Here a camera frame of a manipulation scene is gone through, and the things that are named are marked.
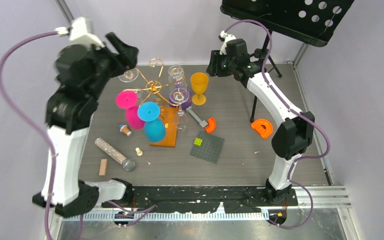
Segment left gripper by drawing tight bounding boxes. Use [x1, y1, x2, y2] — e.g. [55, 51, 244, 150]
[86, 32, 138, 100]

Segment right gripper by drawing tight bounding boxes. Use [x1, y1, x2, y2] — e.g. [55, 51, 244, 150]
[206, 50, 236, 78]

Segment clear champagne flute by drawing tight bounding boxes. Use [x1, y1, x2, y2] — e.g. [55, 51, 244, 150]
[117, 69, 145, 105]

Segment orange plastic goblet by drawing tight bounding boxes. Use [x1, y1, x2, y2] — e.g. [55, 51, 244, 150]
[190, 72, 209, 106]

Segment magenta plastic goblet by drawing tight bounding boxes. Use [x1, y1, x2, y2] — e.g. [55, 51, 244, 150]
[115, 90, 145, 130]

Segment clear wine glass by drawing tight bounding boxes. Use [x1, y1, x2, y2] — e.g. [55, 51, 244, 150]
[169, 87, 190, 131]

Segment blue plastic goblet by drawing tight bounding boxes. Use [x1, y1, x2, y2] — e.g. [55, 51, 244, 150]
[137, 101, 166, 143]

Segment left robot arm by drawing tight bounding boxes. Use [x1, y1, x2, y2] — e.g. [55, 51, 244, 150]
[32, 32, 139, 218]

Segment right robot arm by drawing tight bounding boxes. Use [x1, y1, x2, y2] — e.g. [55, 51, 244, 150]
[206, 36, 315, 205]

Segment purple metronome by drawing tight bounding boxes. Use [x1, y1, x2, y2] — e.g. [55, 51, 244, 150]
[169, 97, 192, 110]

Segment orange curved track piece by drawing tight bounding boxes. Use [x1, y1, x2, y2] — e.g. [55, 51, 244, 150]
[250, 118, 274, 139]

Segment grey plastic bar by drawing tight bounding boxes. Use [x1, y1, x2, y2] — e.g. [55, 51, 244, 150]
[186, 106, 208, 128]

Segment small orange curved piece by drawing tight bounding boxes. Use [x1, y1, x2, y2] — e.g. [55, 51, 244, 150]
[204, 117, 217, 134]

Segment small clown figurine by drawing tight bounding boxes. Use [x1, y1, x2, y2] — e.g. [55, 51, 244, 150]
[118, 123, 133, 137]

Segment black music stand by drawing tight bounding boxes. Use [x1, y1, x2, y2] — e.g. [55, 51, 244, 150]
[218, 0, 356, 123]

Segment green lego brick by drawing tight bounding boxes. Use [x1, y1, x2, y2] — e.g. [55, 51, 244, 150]
[193, 137, 203, 147]

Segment grey lego baseplate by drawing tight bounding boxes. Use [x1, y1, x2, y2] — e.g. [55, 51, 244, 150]
[189, 131, 225, 164]

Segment cream chess pawn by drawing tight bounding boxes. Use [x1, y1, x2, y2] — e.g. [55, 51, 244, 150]
[135, 147, 143, 156]

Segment glitter tube with cap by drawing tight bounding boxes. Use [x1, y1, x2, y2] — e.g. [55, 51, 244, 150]
[94, 138, 136, 172]

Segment small wooden block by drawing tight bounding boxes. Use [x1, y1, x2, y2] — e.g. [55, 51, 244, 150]
[98, 159, 108, 176]

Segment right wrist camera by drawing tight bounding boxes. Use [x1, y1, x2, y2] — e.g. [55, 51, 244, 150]
[218, 30, 237, 55]

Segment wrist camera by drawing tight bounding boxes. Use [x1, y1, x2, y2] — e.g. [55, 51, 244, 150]
[55, 17, 105, 49]
[218, 30, 237, 55]

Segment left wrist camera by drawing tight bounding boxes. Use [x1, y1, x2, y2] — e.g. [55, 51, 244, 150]
[55, 17, 105, 49]

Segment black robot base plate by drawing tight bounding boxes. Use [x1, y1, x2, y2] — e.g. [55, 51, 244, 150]
[100, 186, 298, 214]

